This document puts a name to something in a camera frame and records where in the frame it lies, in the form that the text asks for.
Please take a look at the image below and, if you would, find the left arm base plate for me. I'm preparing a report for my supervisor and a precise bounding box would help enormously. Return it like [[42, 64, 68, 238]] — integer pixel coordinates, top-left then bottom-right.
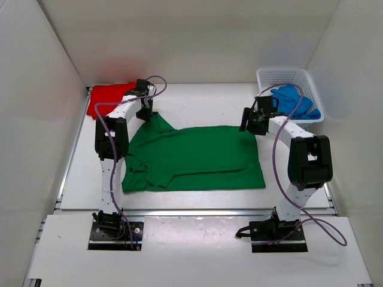
[[87, 221, 144, 252]]

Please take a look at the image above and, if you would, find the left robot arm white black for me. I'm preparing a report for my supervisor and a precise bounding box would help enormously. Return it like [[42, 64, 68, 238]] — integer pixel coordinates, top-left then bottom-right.
[[88, 78, 157, 238]]

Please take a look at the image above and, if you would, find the aluminium rail front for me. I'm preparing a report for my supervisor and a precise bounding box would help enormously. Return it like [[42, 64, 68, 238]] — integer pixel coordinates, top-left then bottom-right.
[[53, 208, 337, 216]]

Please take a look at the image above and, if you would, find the green t shirt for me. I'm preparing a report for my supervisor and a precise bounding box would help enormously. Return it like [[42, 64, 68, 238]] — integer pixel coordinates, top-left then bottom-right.
[[122, 112, 266, 194]]

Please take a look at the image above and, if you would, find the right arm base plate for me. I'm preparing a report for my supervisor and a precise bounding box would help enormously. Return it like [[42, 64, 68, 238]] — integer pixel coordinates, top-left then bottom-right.
[[235, 208, 308, 254]]

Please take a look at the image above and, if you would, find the aluminium rail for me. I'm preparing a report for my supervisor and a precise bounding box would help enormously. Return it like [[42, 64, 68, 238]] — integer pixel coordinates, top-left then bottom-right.
[[53, 208, 337, 216], [54, 86, 92, 206]]

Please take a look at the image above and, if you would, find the aluminium rail left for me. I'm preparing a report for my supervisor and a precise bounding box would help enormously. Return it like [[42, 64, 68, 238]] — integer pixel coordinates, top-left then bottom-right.
[[54, 86, 92, 206]]

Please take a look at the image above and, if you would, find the blue t shirt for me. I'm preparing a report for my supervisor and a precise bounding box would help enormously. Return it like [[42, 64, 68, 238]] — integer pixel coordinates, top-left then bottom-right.
[[270, 85, 321, 120]]

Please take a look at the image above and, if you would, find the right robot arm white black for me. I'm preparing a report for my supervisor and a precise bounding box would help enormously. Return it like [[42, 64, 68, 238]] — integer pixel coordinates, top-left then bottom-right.
[[239, 96, 333, 240]]

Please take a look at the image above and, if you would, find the white plastic basket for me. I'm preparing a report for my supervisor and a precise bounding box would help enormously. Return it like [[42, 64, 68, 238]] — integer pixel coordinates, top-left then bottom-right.
[[256, 68, 324, 128]]

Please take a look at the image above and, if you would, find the folded red t shirt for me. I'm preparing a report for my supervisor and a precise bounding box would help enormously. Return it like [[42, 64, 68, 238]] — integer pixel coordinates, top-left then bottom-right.
[[86, 83, 136, 120]]

